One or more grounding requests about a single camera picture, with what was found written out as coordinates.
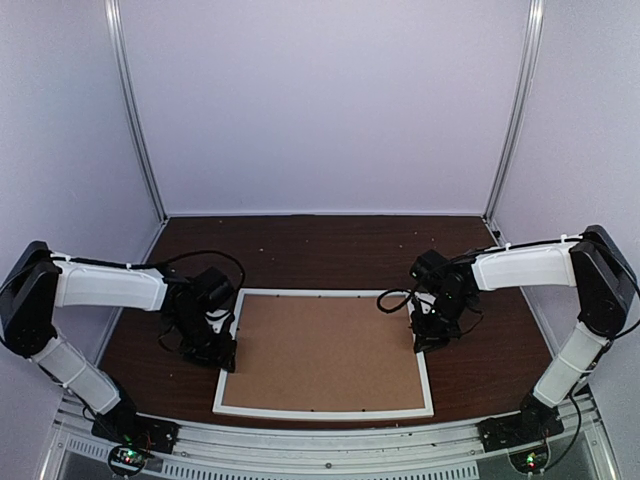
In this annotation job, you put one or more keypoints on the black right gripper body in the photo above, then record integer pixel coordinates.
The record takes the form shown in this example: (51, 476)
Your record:
(442, 323)

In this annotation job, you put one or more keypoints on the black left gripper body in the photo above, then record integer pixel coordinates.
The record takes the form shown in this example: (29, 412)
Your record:
(199, 343)

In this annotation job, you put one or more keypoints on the white picture frame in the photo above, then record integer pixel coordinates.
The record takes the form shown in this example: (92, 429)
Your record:
(227, 390)

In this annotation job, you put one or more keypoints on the brown backing board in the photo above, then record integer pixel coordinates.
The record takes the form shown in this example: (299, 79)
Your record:
(325, 350)

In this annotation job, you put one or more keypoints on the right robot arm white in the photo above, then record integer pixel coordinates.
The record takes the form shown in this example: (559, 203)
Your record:
(580, 287)

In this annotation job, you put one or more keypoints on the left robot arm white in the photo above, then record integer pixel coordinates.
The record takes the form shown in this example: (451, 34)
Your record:
(43, 281)

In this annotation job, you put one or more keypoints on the left controller board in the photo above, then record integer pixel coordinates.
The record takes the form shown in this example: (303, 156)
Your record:
(126, 461)

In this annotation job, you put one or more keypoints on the controller board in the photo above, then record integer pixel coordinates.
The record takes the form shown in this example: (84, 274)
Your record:
(126, 461)
(530, 460)

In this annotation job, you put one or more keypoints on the right controller board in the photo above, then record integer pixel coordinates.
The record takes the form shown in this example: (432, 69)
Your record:
(530, 460)

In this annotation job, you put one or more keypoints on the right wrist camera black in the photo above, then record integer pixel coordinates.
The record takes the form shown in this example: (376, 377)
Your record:
(425, 268)

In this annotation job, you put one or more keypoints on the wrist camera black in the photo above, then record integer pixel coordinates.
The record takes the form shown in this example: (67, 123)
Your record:
(212, 289)
(425, 268)

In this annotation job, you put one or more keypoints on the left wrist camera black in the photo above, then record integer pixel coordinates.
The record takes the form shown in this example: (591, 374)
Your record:
(212, 289)

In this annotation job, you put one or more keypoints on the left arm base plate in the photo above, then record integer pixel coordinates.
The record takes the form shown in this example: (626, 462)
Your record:
(122, 424)

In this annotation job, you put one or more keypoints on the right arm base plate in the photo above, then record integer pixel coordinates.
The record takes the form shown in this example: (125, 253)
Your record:
(534, 422)

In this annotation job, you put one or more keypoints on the aluminium front rail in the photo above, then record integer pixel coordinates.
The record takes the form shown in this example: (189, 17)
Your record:
(451, 450)

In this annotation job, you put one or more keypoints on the aluminium corner post right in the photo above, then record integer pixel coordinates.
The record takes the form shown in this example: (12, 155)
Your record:
(527, 69)

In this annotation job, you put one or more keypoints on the aluminium corner post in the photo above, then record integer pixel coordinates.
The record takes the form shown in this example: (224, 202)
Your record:
(118, 41)
(527, 69)

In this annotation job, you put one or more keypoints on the aluminium corner post left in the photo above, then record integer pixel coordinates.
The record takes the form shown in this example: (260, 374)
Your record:
(118, 41)

